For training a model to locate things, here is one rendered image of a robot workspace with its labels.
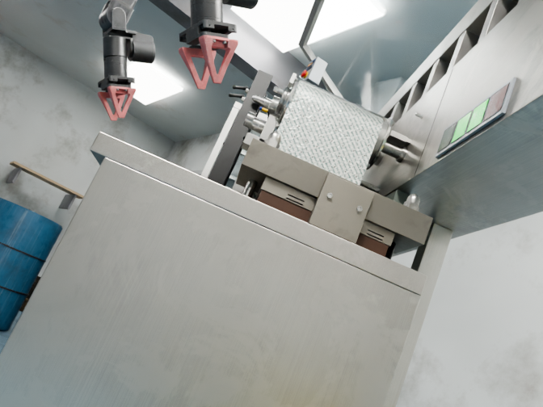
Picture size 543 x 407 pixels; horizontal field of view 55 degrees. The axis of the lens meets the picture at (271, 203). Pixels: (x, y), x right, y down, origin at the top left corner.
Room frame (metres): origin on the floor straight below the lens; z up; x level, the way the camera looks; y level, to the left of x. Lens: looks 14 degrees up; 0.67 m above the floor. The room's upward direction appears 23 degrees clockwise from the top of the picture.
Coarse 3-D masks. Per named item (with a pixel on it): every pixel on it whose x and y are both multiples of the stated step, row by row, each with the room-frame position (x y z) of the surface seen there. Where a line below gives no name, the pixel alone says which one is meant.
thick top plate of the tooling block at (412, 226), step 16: (256, 144) 0.99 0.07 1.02; (256, 160) 0.99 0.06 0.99; (272, 160) 0.99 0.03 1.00; (288, 160) 0.99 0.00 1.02; (240, 176) 1.08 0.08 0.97; (256, 176) 1.03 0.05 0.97; (272, 176) 0.99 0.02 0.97; (288, 176) 0.99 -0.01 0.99; (304, 176) 0.99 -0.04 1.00; (320, 176) 1.00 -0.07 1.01; (256, 192) 1.15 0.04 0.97; (304, 192) 1.00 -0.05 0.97; (368, 208) 1.00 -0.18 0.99; (384, 208) 1.00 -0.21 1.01; (400, 208) 1.00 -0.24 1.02; (384, 224) 1.00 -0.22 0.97; (400, 224) 1.00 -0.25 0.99; (416, 224) 1.01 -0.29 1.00; (400, 240) 1.04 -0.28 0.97; (416, 240) 1.01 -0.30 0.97
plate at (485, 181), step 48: (528, 0) 0.80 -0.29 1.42; (480, 48) 0.97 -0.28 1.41; (528, 48) 0.74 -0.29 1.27; (432, 96) 1.19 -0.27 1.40; (480, 96) 0.88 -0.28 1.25; (528, 96) 0.69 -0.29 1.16; (432, 144) 1.06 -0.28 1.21; (480, 144) 0.85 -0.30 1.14; (528, 144) 0.79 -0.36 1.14; (384, 192) 1.32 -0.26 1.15; (432, 192) 1.15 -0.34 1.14; (480, 192) 1.05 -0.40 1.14; (528, 192) 0.96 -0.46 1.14
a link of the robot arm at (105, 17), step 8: (112, 0) 1.18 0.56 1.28; (120, 0) 1.19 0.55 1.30; (128, 0) 1.20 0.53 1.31; (136, 0) 1.21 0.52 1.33; (104, 8) 1.22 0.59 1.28; (112, 8) 1.19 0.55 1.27; (128, 8) 1.20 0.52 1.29; (104, 16) 1.20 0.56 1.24; (128, 16) 1.21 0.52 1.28; (104, 24) 1.22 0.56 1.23
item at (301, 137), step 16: (288, 112) 1.19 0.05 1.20; (288, 128) 1.19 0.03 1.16; (304, 128) 1.19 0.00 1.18; (320, 128) 1.19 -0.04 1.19; (288, 144) 1.19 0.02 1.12; (304, 144) 1.19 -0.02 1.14; (320, 144) 1.19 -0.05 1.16; (336, 144) 1.19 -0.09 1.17; (352, 144) 1.20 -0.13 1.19; (304, 160) 1.19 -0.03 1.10; (320, 160) 1.19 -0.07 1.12; (336, 160) 1.19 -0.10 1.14; (352, 160) 1.20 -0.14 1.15; (368, 160) 1.20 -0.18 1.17; (352, 176) 1.20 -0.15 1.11
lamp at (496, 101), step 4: (504, 88) 0.77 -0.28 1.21; (500, 92) 0.78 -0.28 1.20; (504, 92) 0.76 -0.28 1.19; (492, 96) 0.81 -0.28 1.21; (496, 96) 0.79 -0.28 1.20; (500, 96) 0.77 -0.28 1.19; (492, 100) 0.80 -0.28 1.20; (496, 100) 0.78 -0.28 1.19; (500, 100) 0.77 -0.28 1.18; (492, 104) 0.80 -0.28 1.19; (496, 104) 0.78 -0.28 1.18; (500, 104) 0.76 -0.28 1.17; (488, 108) 0.81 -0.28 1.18; (492, 108) 0.79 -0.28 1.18; (496, 108) 0.77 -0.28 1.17; (488, 112) 0.80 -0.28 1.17; (492, 112) 0.79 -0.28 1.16; (488, 116) 0.80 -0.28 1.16
